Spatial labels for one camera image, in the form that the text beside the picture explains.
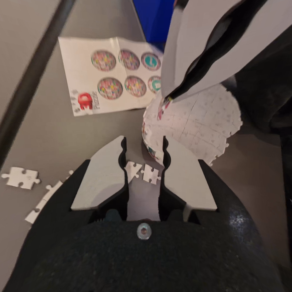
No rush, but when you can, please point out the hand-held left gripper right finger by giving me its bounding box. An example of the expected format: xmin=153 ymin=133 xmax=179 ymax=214
xmin=159 ymin=136 xmax=218 ymax=221

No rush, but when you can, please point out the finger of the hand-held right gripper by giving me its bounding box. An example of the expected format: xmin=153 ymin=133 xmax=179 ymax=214
xmin=160 ymin=0 xmax=243 ymax=99
xmin=169 ymin=0 xmax=292 ymax=101

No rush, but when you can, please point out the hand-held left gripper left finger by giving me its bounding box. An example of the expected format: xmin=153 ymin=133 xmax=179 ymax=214
xmin=70 ymin=136 xmax=130 ymax=220

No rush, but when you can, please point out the colourful puzzle ball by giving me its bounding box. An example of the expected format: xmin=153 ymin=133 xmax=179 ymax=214
xmin=142 ymin=83 xmax=243 ymax=167

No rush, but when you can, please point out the puzzle instruction sheet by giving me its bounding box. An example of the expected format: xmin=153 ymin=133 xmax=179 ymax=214
xmin=58 ymin=36 xmax=165 ymax=117

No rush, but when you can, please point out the blue plastic bin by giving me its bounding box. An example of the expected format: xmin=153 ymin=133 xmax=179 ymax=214
xmin=132 ymin=0 xmax=176 ymax=53

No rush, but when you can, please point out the black table edge strip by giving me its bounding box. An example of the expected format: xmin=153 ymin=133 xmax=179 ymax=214
xmin=0 ymin=0 xmax=77 ymax=170

